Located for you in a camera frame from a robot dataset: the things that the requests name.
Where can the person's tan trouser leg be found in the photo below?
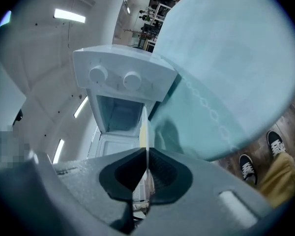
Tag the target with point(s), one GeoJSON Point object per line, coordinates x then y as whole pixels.
{"type": "Point", "coordinates": [280, 178]}

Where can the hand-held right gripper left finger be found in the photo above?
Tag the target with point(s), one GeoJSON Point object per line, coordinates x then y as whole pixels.
{"type": "Point", "coordinates": [83, 181]}

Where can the black and white sneaker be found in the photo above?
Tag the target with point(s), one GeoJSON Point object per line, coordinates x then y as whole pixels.
{"type": "Point", "coordinates": [247, 169]}
{"type": "Point", "coordinates": [276, 142]}

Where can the long ceiling light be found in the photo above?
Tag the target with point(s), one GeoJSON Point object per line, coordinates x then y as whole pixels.
{"type": "Point", "coordinates": [5, 18]}
{"type": "Point", "coordinates": [69, 16]}
{"type": "Point", "coordinates": [80, 107]}
{"type": "Point", "coordinates": [58, 151]}

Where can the white microwave knob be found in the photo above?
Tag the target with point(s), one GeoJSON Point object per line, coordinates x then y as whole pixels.
{"type": "Point", "coordinates": [132, 80]}
{"type": "Point", "coordinates": [97, 74]}

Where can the light blue tablecloth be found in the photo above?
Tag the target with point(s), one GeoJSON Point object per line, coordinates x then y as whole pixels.
{"type": "Point", "coordinates": [223, 58]}

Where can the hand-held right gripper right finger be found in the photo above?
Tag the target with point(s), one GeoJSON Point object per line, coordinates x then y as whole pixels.
{"type": "Point", "coordinates": [201, 185]}

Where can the white microwave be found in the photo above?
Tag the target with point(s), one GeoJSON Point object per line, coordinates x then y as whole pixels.
{"type": "Point", "coordinates": [118, 58]}

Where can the white shelving unit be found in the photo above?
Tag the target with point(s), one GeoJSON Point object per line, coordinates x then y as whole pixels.
{"type": "Point", "coordinates": [159, 11]}

